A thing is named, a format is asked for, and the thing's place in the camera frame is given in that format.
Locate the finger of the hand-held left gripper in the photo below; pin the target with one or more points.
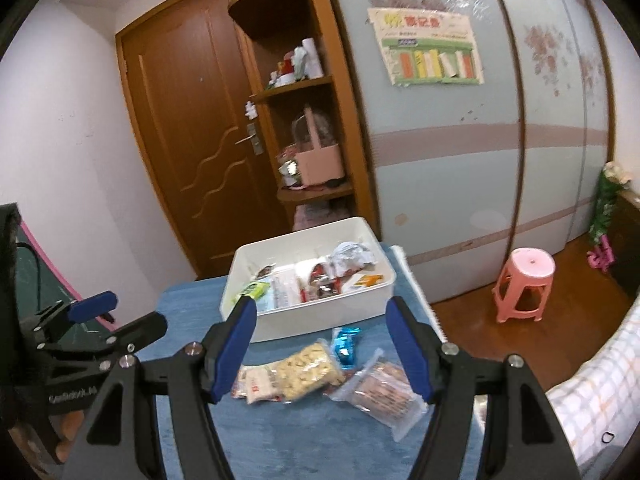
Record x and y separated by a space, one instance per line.
142 327
92 306

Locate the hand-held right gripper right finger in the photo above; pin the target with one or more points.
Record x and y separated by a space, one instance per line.
410 350

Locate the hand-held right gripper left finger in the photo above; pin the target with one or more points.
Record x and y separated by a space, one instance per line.
232 355

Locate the clear bag of brown cookies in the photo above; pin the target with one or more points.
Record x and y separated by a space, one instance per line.
382 392

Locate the blue candy packet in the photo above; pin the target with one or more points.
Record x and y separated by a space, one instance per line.
345 345

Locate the green snack packet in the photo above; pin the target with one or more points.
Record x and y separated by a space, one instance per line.
250 290

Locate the clear bag of puffed snacks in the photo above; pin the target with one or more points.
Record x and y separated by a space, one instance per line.
305 367

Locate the white orange oat bar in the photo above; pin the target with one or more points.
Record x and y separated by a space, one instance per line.
367 281

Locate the large white packet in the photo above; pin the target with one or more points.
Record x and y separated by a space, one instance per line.
282 287

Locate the dark red snack packet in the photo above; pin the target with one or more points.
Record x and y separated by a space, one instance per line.
265 271

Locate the white plastic bin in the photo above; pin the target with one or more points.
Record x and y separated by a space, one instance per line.
320 322

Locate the silver snack packet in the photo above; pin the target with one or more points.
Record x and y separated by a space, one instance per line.
350 255

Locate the red white jujube packet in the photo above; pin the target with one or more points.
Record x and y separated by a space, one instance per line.
320 277

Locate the person's left hand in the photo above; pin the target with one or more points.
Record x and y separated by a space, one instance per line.
67 422

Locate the pink plastic stool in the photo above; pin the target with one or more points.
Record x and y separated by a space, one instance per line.
530 262

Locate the pink folded cloth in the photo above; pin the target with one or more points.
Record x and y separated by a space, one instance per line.
312 217

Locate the grey floral wardrobe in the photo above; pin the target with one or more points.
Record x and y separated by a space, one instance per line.
450 185

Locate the checked blanket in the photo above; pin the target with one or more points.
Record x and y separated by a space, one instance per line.
590 410

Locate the pile of shiny wrappers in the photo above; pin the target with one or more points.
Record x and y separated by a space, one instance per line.
287 167

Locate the pink basket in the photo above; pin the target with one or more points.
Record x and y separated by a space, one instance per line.
320 165

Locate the brown wooden door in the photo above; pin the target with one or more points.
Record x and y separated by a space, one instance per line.
175 110

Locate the wooden corner shelf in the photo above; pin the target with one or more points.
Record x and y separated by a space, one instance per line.
350 135

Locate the clear plastic dome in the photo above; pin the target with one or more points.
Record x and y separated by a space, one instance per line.
300 132

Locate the dark wooden cabinet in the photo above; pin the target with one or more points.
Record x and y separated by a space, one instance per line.
627 250

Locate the green artificial flower bunch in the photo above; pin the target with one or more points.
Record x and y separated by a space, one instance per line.
605 205

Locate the white door hook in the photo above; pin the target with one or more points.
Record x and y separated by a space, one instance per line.
250 109

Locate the white paper roll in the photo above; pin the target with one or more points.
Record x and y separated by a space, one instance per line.
312 60

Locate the green chalkboard with pink frame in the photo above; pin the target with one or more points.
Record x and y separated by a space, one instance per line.
45 280

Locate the wall poster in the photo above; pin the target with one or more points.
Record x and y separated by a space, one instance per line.
425 40

